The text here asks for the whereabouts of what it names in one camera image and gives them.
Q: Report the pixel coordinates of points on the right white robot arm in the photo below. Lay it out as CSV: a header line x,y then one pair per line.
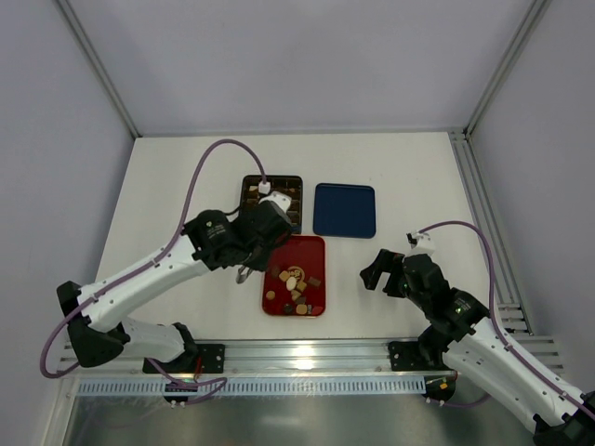
x,y
462,337

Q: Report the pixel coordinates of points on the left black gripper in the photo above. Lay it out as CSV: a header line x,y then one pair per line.
x,y
259,259

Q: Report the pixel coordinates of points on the white oval chocolate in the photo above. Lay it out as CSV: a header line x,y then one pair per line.
x,y
291,283

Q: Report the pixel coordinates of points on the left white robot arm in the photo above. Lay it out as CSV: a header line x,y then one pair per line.
x,y
99,325

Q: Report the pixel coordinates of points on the right frame post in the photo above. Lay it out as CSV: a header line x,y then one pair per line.
x,y
518,42

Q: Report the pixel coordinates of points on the left frame post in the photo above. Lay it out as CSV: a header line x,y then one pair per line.
x,y
81,38

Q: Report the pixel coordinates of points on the brown rectangular chocolate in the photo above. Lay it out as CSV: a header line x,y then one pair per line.
x,y
314,282

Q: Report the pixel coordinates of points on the red lacquer tray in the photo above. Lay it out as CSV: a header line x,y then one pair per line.
x,y
303,256

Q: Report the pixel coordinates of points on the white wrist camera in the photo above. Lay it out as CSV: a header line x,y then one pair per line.
x,y
281,200
420,244

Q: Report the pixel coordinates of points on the frame post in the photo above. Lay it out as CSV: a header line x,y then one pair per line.
x,y
518,42
81,38

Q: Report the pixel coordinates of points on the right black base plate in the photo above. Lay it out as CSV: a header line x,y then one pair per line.
x,y
413,356

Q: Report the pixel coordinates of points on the aluminium rail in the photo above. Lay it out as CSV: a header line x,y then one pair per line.
x,y
507,290
323,356

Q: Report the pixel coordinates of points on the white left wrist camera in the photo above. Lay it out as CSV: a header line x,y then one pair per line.
x,y
281,200

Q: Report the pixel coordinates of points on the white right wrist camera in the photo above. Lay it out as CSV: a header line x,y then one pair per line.
x,y
420,244

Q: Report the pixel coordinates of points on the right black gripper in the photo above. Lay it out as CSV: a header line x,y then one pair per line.
x,y
392,275

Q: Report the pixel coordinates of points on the aluminium front rail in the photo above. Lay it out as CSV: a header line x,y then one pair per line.
x,y
323,356

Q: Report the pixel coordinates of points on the dark blue box lid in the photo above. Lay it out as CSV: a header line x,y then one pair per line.
x,y
344,211

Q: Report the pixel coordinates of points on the slotted grey cable duct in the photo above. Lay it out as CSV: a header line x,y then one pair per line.
x,y
256,386

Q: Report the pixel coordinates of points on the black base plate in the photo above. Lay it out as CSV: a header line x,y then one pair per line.
x,y
209,360
413,356

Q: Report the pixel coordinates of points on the aluminium right rail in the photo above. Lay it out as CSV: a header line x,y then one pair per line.
x,y
507,290

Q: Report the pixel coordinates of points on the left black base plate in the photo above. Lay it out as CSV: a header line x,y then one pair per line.
x,y
209,360

